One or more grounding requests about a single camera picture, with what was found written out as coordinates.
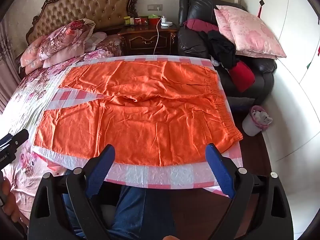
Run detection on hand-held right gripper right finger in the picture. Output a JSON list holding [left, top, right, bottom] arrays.
[[205, 143, 293, 240]]

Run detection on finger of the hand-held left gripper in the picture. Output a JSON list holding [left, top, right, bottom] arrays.
[[10, 129, 29, 147]]

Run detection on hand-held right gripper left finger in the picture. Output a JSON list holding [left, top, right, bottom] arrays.
[[28, 144, 116, 240]]

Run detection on orange pants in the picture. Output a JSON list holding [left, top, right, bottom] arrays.
[[34, 60, 243, 167]]

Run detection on person's left hand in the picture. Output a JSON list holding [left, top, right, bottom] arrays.
[[0, 179, 28, 230]]

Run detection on person's blue jeans legs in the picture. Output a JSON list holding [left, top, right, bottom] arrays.
[[62, 186, 175, 240]]

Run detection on pink white checked cloth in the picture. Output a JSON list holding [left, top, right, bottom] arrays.
[[31, 55, 244, 196]]

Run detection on white trash bin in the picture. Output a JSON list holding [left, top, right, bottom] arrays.
[[242, 105, 273, 137]]

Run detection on striped curtain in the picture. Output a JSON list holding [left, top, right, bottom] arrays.
[[0, 17, 22, 113]]

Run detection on floral pink pillow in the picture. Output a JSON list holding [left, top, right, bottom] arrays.
[[20, 35, 48, 68]]

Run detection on plain pink pillow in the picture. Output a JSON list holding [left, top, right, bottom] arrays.
[[42, 44, 88, 69]]

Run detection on bright red cloth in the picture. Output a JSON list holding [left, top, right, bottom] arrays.
[[229, 60, 256, 93]]

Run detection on floral pillows stack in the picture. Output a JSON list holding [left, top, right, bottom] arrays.
[[36, 18, 96, 61]]

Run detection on pale checked pillow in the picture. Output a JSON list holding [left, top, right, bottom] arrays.
[[87, 32, 108, 51]]

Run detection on black clothes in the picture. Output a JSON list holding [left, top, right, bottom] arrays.
[[200, 30, 241, 69]]

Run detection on dark pink patterned pillow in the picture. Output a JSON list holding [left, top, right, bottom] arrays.
[[99, 35, 123, 56]]

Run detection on black leather armchair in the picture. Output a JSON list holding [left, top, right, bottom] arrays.
[[177, 0, 277, 105]]

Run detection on dark wooden nightstand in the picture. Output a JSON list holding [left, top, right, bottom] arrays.
[[117, 25, 178, 56]]

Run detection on large pink floral cushion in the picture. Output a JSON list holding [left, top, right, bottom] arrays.
[[221, 5, 287, 58]]

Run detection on white wardrobe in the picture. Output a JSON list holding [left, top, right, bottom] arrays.
[[242, 0, 320, 188]]

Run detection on dark red cloth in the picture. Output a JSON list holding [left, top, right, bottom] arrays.
[[184, 19, 218, 32]]

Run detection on tufted carved headboard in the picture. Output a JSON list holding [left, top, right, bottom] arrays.
[[26, 0, 138, 44]]

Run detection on red tin with green lid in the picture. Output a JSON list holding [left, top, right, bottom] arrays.
[[147, 15, 162, 26]]

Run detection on red knot ornament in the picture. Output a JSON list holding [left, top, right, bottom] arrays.
[[257, 0, 266, 18]]

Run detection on white charging cable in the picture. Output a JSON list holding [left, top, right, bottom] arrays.
[[153, 7, 163, 53]]

